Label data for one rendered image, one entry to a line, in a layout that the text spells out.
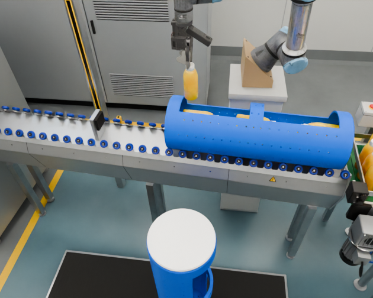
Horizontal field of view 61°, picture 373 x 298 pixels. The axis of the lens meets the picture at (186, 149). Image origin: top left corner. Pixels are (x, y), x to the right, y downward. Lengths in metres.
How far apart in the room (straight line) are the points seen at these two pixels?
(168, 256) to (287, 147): 0.73
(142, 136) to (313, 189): 0.98
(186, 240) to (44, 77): 2.79
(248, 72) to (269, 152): 0.49
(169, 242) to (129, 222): 1.34
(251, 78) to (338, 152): 0.61
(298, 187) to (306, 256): 0.89
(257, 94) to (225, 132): 0.38
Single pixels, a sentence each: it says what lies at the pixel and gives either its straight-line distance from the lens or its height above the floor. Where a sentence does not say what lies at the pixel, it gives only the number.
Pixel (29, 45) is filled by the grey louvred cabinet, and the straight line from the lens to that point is 3.59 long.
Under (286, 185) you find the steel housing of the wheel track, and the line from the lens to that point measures 1.77.
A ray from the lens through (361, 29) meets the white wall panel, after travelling 4.59.
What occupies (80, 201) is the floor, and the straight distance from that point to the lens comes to 2.85.
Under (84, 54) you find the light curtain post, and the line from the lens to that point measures 2.03.
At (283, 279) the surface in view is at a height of 0.15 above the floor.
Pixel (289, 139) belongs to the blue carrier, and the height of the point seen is 1.17.
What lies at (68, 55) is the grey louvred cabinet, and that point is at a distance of 3.45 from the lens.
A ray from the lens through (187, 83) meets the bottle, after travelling 1.51.
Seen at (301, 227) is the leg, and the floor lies 0.42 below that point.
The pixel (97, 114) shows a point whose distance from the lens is 1.86.
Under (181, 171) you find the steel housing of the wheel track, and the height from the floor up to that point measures 0.86.
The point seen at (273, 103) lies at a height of 1.09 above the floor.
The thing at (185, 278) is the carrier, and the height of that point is 0.97.
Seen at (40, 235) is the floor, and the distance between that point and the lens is 2.79.
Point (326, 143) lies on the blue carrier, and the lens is 1.58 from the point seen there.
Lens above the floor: 2.20
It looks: 45 degrees down
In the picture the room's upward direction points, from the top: 2 degrees counter-clockwise
